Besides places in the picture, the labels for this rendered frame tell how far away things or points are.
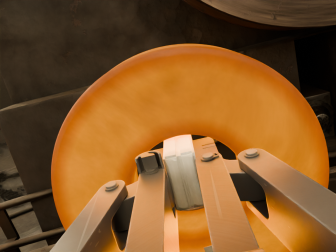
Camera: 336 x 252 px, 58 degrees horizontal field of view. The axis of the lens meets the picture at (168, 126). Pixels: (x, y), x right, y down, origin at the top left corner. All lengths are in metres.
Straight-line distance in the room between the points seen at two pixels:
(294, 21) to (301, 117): 0.21
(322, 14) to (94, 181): 0.29
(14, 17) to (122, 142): 0.42
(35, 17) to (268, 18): 0.35
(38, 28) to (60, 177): 0.39
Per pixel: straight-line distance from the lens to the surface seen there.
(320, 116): 0.51
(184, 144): 0.15
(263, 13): 0.36
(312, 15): 0.37
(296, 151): 0.17
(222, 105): 0.16
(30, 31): 0.54
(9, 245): 0.57
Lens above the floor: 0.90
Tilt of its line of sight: 15 degrees down
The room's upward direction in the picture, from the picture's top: 14 degrees counter-clockwise
